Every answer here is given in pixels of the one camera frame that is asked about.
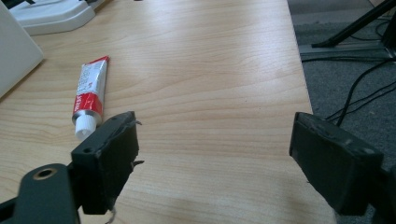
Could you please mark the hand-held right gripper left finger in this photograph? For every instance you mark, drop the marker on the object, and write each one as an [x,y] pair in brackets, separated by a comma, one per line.
[102,165]

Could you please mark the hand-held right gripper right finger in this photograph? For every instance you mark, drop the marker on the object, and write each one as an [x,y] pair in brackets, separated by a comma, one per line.
[330,161]

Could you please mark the red and white toothpaste tube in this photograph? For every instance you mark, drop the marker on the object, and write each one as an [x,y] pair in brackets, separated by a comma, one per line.
[89,95]

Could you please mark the white flat box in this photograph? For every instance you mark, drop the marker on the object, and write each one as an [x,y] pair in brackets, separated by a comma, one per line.
[15,51]

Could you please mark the white device base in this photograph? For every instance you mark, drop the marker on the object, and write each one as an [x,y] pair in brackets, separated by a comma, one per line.
[53,15]

